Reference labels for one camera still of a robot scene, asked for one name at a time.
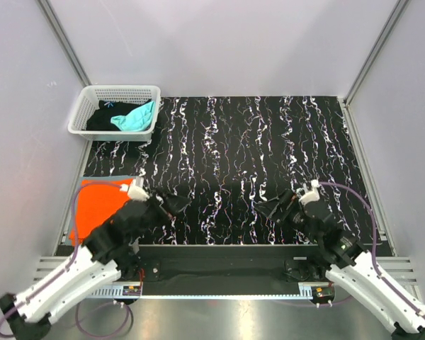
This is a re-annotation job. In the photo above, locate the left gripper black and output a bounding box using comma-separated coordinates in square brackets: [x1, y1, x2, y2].
[127, 185, 191, 244]

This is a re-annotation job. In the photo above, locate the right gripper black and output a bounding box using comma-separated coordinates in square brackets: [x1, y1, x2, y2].
[254, 188, 321, 244]

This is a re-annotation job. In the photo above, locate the orange t shirt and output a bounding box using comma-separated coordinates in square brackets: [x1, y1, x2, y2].
[75, 185, 129, 243]

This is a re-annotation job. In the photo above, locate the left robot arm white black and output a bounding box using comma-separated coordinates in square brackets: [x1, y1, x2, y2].
[0, 190, 190, 339]

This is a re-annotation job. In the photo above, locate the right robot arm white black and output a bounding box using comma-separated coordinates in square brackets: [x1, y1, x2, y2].
[255, 181, 425, 339]

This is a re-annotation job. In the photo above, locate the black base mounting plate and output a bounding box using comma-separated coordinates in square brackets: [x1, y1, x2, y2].
[121, 244, 327, 282]

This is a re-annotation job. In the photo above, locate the black marbled table mat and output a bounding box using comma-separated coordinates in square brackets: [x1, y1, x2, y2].
[84, 96, 372, 245]

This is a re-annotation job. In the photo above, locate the teal t shirt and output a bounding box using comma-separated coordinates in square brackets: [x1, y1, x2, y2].
[110, 101, 154, 132]

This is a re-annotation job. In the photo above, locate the folded grey-blue t shirt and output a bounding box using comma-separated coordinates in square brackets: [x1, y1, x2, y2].
[62, 176, 135, 246]

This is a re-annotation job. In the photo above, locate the black t shirt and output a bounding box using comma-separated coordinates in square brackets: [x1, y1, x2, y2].
[86, 100, 151, 131]

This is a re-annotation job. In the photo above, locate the white plastic laundry basket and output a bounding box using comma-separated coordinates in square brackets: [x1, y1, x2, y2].
[67, 85, 161, 142]

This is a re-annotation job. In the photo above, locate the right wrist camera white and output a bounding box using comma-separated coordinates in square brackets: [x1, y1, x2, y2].
[299, 179, 320, 206]

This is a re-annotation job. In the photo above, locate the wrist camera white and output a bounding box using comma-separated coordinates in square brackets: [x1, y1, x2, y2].
[120, 176, 149, 202]
[299, 179, 320, 206]

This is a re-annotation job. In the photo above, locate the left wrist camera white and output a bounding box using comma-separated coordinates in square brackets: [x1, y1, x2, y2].
[120, 176, 149, 202]

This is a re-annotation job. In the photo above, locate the slotted cable duct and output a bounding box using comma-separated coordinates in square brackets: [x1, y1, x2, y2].
[87, 282, 332, 300]

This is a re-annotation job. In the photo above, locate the aluminium frame rail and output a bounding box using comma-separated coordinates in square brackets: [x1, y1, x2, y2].
[33, 256, 417, 285]

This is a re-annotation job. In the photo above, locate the right corner aluminium post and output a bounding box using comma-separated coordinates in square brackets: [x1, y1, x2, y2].
[343, 0, 411, 107]

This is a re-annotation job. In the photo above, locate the corner aluminium post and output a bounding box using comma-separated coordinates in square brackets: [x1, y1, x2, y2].
[343, 0, 411, 107]
[35, 0, 91, 86]

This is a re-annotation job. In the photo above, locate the left corner aluminium post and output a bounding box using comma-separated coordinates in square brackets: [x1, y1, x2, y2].
[35, 0, 91, 86]

